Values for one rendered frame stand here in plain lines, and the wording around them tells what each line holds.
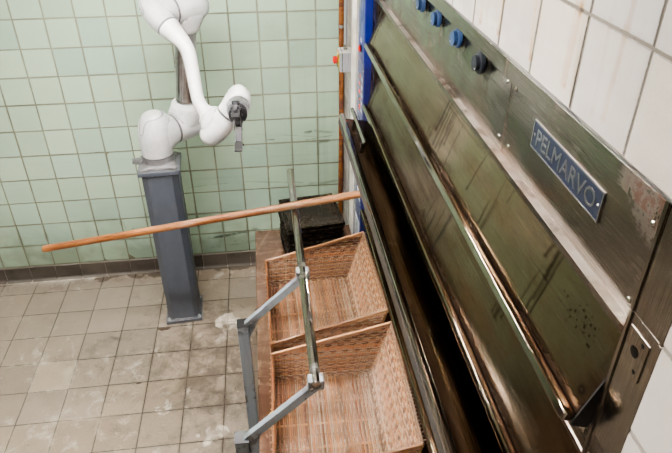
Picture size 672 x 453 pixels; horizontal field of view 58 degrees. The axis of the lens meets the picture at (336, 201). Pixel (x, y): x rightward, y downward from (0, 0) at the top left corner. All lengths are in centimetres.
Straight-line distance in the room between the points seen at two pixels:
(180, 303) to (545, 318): 278
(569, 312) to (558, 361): 8
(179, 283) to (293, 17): 159
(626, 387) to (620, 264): 16
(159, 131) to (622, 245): 248
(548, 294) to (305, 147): 270
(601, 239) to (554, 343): 21
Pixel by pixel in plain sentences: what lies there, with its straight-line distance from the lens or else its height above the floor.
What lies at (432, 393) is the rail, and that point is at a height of 144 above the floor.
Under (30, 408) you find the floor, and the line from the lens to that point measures 353.
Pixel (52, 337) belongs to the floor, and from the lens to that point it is 386.
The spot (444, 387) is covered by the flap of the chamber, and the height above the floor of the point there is 141.
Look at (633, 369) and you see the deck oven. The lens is 90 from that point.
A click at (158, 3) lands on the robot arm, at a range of 285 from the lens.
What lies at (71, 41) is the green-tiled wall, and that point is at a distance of 351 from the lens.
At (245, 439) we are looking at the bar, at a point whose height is 95.
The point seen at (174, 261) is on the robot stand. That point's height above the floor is 44.
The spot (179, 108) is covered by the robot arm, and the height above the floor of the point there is 127.
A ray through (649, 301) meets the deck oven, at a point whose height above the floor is 197.
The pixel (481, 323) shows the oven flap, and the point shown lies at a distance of 141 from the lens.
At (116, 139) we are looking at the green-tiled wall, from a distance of 368.
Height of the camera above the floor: 246
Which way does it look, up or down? 32 degrees down
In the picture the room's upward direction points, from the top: straight up
